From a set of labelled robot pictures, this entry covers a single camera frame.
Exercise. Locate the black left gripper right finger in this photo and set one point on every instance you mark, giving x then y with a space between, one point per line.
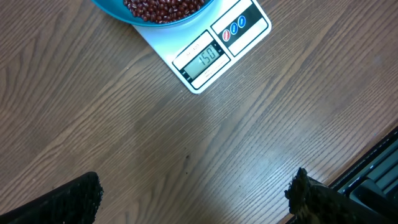
313 202

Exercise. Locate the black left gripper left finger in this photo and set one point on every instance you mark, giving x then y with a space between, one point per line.
74 202

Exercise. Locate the white digital kitchen scale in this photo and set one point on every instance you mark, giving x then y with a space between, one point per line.
199 50

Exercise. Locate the red adzuki beans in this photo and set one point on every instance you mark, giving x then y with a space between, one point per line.
163 11

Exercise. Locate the blue metal bowl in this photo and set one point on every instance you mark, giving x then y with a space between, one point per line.
117 10

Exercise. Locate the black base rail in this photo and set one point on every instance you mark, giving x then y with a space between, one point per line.
372 180

